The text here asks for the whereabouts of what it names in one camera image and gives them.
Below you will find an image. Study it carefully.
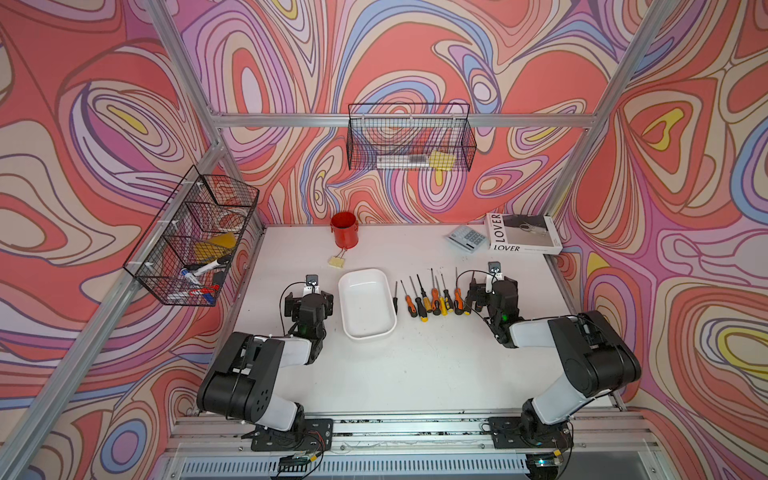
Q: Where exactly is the orange screwdriver black grip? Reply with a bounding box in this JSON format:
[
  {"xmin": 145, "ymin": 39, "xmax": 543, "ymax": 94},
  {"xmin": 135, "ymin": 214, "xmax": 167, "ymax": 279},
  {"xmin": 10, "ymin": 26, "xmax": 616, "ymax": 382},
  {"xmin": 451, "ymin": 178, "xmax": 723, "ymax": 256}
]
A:
[{"xmin": 454, "ymin": 268, "xmax": 465, "ymax": 315}]

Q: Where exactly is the white plastic storage box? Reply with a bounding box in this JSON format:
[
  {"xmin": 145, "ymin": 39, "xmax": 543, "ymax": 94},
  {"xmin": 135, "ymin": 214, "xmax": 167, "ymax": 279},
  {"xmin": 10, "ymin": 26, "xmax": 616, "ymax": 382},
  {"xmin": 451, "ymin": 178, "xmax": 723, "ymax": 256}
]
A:
[{"xmin": 338, "ymin": 268, "xmax": 397, "ymax": 342}]

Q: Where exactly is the brown handle screwdriver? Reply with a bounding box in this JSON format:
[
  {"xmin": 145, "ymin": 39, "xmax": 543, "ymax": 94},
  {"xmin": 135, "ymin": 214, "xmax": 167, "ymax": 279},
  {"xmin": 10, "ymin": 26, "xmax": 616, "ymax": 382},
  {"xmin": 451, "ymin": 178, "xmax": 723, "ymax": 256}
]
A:
[{"xmin": 417, "ymin": 276, "xmax": 433, "ymax": 312}]

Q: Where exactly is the black handle yellow tip screwdriver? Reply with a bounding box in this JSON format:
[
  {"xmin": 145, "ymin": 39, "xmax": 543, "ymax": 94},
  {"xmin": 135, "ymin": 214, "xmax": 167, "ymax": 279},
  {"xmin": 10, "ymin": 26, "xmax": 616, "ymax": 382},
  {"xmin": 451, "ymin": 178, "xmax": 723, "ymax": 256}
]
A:
[{"xmin": 410, "ymin": 278, "xmax": 428, "ymax": 322}]

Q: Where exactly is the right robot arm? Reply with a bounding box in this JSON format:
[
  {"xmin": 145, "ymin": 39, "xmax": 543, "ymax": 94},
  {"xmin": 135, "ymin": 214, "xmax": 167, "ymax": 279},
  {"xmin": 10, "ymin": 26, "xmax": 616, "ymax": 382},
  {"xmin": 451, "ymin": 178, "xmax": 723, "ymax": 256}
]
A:
[{"xmin": 461, "ymin": 262, "xmax": 642, "ymax": 445}]

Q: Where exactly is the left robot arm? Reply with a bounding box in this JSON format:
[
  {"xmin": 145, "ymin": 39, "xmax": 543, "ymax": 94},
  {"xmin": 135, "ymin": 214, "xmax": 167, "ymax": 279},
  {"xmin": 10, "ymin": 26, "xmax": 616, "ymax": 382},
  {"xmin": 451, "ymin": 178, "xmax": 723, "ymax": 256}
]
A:
[{"xmin": 196, "ymin": 274, "xmax": 334, "ymax": 434}]

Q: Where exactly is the black shaft screwdriver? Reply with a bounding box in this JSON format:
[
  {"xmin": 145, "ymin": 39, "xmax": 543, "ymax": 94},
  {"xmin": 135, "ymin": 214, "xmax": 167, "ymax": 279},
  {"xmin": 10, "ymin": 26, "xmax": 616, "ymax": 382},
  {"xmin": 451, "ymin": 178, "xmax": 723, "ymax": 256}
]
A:
[{"xmin": 392, "ymin": 281, "xmax": 399, "ymax": 315}]

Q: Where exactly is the orange screwdriver in box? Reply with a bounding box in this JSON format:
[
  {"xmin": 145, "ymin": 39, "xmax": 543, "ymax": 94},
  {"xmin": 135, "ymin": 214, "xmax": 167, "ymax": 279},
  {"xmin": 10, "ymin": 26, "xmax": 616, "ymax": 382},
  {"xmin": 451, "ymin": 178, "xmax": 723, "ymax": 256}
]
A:
[{"xmin": 404, "ymin": 291, "xmax": 418, "ymax": 318}]

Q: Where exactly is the small yellow block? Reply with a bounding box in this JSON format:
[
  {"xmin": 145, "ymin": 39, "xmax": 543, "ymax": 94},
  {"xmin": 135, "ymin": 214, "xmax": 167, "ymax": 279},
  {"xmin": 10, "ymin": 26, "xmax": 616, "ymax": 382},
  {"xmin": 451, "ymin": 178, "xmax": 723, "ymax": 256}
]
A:
[{"xmin": 328, "ymin": 249, "xmax": 346, "ymax": 269}]

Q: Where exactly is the white Lover book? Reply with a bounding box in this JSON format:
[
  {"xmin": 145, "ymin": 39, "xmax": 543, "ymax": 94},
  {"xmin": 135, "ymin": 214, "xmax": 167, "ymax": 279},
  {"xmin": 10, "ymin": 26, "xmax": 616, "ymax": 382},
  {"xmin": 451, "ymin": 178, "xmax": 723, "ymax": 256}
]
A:
[{"xmin": 485, "ymin": 213, "xmax": 563, "ymax": 255}]

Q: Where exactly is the grey calculator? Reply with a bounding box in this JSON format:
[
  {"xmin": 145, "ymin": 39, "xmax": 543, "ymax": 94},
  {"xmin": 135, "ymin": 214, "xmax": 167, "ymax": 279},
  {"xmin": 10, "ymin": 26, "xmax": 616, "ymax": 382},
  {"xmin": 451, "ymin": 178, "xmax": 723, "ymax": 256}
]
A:
[{"xmin": 446, "ymin": 225, "xmax": 488, "ymax": 253}]

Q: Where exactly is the red metal cup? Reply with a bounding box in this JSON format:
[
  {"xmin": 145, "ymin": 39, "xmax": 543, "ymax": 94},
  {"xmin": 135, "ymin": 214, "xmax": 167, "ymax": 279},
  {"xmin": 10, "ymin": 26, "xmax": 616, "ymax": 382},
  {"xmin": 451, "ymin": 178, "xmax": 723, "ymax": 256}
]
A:
[{"xmin": 330, "ymin": 211, "xmax": 359, "ymax": 250}]

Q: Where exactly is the yellow item left basket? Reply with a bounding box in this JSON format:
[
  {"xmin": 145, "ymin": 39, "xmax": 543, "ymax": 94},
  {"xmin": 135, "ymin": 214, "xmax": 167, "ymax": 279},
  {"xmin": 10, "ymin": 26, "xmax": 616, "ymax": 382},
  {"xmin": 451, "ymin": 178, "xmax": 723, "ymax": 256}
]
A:
[{"xmin": 194, "ymin": 232, "xmax": 237, "ymax": 261}]

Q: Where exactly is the white marker left basket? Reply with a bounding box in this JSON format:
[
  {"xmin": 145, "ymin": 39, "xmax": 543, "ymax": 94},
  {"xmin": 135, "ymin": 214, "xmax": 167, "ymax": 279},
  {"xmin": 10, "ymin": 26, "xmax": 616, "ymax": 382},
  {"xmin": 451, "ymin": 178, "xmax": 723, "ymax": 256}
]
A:
[{"xmin": 179, "ymin": 257, "xmax": 231, "ymax": 285}]

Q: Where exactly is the yellow sponge in basket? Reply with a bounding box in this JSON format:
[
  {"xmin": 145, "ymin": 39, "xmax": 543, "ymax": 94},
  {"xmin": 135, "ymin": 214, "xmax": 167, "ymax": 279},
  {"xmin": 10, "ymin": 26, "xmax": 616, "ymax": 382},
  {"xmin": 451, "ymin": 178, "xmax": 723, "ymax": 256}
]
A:
[{"xmin": 428, "ymin": 150, "xmax": 456, "ymax": 171}]

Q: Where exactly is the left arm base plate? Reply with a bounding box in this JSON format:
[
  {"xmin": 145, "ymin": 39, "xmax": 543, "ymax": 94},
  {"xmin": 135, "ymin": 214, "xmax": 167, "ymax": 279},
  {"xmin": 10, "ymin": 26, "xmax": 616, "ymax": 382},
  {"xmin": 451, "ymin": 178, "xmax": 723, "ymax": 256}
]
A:
[{"xmin": 249, "ymin": 418, "xmax": 334, "ymax": 453}]

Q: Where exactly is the black wire basket left wall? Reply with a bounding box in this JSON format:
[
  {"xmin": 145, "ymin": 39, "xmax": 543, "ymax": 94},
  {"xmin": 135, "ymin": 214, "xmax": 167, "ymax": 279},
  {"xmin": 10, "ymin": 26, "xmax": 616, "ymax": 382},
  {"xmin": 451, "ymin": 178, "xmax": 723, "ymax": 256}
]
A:
[{"xmin": 123, "ymin": 166, "xmax": 260, "ymax": 307}]

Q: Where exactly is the black wire basket wall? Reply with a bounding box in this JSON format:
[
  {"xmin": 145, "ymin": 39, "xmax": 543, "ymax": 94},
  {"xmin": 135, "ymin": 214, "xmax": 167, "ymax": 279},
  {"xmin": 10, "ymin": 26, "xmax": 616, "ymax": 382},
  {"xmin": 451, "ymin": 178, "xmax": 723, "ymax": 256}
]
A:
[
  {"xmin": 123, "ymin": 166, "xmax": 260, "ymax": 307},
  {"xmin": 346, "ymin": 100, "xmax": 477, "ymax": 172}
]

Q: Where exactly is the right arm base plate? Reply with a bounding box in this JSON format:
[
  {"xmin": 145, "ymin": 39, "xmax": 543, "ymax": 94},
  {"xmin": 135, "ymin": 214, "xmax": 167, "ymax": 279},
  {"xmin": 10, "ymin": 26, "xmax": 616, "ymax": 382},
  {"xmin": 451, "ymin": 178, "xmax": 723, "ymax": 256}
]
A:
[{"xmin": 487, "ymin": 416, "xmax": 573, "ymax": 451}]

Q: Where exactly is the black wire basket back wall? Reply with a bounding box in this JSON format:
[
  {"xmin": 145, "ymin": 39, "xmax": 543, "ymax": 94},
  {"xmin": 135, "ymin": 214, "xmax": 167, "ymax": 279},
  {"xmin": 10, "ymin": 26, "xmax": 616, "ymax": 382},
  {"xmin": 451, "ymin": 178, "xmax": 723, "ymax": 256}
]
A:
[{"xmin": 346, "ymin": 100, "xmax": 477, "ymax": 172}]

